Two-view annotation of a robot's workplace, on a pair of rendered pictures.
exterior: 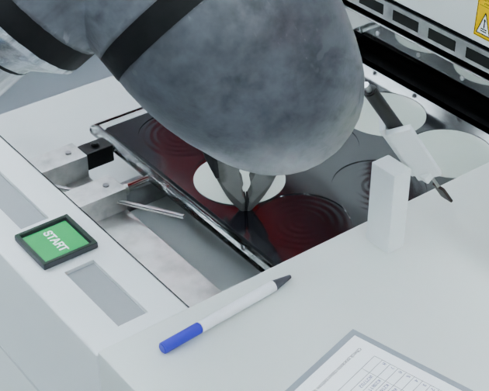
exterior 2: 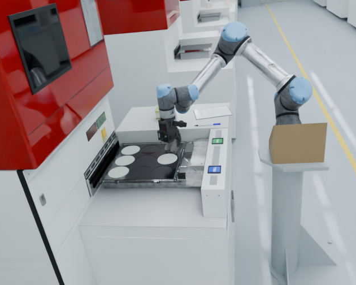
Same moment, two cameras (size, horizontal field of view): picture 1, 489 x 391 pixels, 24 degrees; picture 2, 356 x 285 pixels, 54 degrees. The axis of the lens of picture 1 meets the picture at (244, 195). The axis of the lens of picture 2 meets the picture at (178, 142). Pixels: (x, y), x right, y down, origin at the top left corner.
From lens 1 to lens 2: 2.30 m
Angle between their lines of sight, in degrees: 102
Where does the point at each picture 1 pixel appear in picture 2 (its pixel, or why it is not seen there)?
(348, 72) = not seen: hidden behind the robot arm
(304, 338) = (202, 121)
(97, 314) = (222, 132)
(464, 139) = (124, 151)
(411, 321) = (188, 119)
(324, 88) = not seen: hidden behind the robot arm
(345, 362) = (202, 117)
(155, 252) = (194, 158)
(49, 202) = (211, 147)
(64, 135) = (168, 211)
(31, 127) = (172, 217)
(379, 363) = (198, 116)
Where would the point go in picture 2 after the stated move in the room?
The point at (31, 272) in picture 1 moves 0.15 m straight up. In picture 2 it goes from (225, 139) to (224, 111)
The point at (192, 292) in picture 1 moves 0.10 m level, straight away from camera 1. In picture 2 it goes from (197, 151) to (184, 159)
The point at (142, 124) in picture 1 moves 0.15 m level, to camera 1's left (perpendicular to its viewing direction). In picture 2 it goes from (165, 176) to (189, 188)
